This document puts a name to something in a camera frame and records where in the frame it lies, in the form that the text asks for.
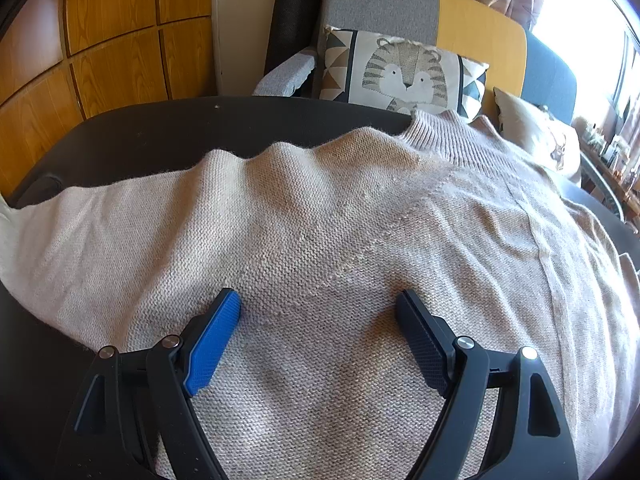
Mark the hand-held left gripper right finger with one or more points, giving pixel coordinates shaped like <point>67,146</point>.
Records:
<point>425,340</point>

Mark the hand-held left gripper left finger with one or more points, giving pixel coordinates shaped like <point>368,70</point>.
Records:
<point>215,340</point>

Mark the beige knit sweater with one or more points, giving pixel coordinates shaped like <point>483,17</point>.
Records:
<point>350,220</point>

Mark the deer print cushion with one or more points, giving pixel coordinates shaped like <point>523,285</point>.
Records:
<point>540,130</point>

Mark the wooden shelf with small items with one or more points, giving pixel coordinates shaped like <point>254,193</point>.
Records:
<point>615,160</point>

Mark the tiger print cushion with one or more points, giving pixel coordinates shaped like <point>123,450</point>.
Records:
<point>400,75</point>

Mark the grey yellow blue sofa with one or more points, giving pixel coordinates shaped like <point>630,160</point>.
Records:
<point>480,35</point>

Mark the black rolled mat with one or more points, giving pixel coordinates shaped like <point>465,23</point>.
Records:
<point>295,15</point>

